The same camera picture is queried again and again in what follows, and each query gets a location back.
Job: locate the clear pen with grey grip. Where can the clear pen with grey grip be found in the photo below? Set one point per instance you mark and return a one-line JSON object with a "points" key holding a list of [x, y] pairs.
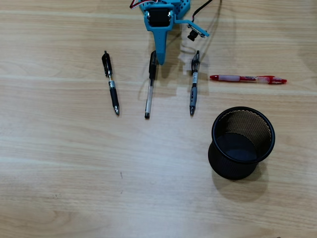
{"points": [[194, 91]]}

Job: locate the red pen white grip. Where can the red pen white grip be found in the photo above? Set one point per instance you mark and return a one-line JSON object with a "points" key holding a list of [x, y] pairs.
{"points": [[247, 78]]}

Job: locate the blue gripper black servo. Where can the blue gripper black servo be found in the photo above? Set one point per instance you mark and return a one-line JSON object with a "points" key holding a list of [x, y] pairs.
{"points": [[158, 19]]}

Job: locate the clear pen with black cap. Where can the clear pen with black cap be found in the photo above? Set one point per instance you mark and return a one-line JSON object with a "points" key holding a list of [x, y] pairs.
{"points": [[149, 91]]}

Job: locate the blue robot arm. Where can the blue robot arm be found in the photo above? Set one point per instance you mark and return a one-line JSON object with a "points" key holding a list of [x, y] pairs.
{"points": [[182, 7]]}

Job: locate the black mesh pen holder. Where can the black mesh pen holder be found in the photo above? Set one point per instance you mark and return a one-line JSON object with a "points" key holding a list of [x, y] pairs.
{"points": [[223, 163]]}

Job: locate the wrist camera on blue mount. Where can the wrist camera on blue mount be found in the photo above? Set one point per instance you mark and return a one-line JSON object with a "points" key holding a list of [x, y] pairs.
{"points": [[196, 28]]}

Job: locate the black pen black rubber grip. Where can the black pen black rubber grip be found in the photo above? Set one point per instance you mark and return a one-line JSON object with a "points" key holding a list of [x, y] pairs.
{"points": [[110, 81]]}

